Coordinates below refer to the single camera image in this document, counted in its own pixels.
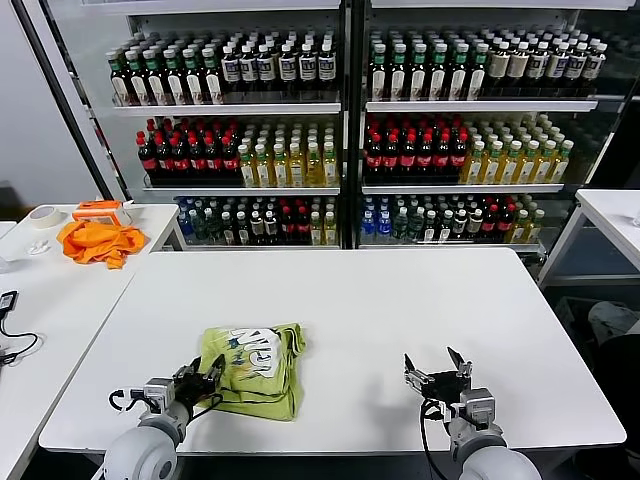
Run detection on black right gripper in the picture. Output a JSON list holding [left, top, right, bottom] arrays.
[[403, 346, 474, 401]]

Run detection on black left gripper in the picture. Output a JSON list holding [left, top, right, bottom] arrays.
[[172, 353, 227, 406]]

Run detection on light green t-shirt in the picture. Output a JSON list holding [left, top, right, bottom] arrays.
[[199, 322, 307, 422]]

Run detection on white shelf board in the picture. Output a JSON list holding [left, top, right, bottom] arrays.
[[366, 99, 600, 113], [362, 183, 566, 196], [185, 242, 342, 250], [142, 185, 342, 197], [112, 101, 344, 118], [358, 241, 545, 252]]

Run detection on small cola bottle red cap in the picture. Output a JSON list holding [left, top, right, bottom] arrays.
[[295, 204, 312, 245], [497, 203, 515, 241], [482, 203, 500, 241], [279, 204, 297, 245]]

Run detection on white side table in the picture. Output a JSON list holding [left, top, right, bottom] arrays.
[[0, 201, 182, 480], [538, 188, 640, 289]]

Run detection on crumpled orange cloth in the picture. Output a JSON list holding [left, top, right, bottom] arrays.
[[56, 218, 147, 270]]

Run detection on grey fabric bundle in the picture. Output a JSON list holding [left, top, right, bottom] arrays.
[[587, 301, 640, 346]]

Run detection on black chair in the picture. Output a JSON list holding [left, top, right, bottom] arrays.
[[594, 332, 640, 451]]

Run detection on orange and white box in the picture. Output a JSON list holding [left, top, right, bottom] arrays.
[[72, 198, 134, 227]]

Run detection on beige masking tape roll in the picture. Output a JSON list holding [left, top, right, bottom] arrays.
[[28, 204, 67, 229]]

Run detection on dark tea bottle green cap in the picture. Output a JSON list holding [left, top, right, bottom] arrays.
[[108, 45, 130, 105], [468, 41, 491, 100], [449, 41, 471, 101], [429, 41, 450, 101], [124, 47, 149, 105], [370, 41, 389, 101], [409, 41, 430, 101], [390, 41, 409, 101], [201, 44, 225, 105], [142, 46, 167, 105], [162, 45, 186, 105], [181, 45, 205, 105]]

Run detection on black framed glass door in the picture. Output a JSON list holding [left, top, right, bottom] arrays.
[[12, 0, 134, 201], [564, 7, 640, 201]]

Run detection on dark bottle blue label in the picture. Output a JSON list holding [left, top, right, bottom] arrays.
[[298, 41, 318, 94], [257, 42, 277, 94], [239, 42, 260, 94], [317, 41, 337, 94], [278, 41, 298, 94], [583, 41, 610, 96], [547, 41, 571, 96], [527, 40, 551, 96], [220, 43, 240, 94], [565, 41, 591, 96]]

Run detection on dark bottle beige label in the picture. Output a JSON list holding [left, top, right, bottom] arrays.
[[508, 40, 531, 96], [488, 40, 511, 96]]

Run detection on white beverage display cabinet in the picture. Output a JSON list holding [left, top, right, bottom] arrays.
[[79, 0, 351, 251], [349, 0, 626, 254]]

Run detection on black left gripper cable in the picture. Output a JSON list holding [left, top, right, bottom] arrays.
[[192, 392, 225, 419]]

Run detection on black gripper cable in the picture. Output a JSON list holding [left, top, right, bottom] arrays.
[[192, 392, 225, 419], [419, 397, 451, 480]]

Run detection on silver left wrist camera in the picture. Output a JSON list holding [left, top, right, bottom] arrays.
[[143, 378, 176, 414]]

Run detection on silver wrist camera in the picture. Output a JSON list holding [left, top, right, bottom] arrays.
[[143, 378, 176, 414], [458, 387, 496, 431]]

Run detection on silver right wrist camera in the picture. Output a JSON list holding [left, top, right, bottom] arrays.
[[458, 387, 496, 431]]

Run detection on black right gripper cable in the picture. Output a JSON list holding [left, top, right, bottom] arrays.
[[419, 397, 451, 480]]

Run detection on black adapter cable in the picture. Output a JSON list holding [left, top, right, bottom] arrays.
[[0, 309, 40, 365]]

